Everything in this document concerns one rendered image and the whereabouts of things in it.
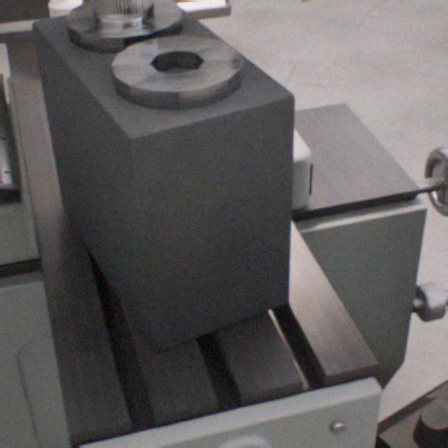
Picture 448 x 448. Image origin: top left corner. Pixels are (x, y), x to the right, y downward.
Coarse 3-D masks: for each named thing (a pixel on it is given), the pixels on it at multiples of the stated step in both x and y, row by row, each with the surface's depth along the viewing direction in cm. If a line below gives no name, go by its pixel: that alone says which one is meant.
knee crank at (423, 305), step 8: (416, 288) 127; (424, 288) 125; (432, 288) 125; (440, 288) 125; (416, 296) 127; (424, 296) 125; (432, 296) 124; (440, 296) 124; (416, 304) 125; (424, 304) 125; (432, 304) 124; (440, 304) 124; (416, 312) 126; (424, 312) 126; (432, 312) 124; (440, 312) 125; (424, 320) 126; (432, 320) 125
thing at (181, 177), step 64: (64, 64) 59; (128, 64) 55; (192, 64) 57; (64, 128) 65; (128, 128) 51; (192, 128) 51; (256, 128) 54; (64, 192) 73; (128, 192) 53; (192, 192) 54; (256, 192) 57; (128, 256) 58; (192, 256) 57; (256, 256) 60; (192, 320) 61
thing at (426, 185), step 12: (432, 156) 133; (444, 156) 129; (432, 168) 135; (444, 168) 131; (420, 180) 131; (432, 180) 131; (444, 180) 131; (420, 192) 131; (432, 192) 136; (444, 192) 132; (432, 204) 136; (444, 204) 133; (444, 216) 134
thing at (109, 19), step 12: (96, 0) 60; (108, 0) 60; (120, 0) 59; (132, 0) 60; (144, 0) 60; (96, 12) 61; (108, 12) 60; (120, 12) 60; (132, 12) 60; (144, 12) 61; (108, 24) 61; (120, 24) 60; (132, 24) 61
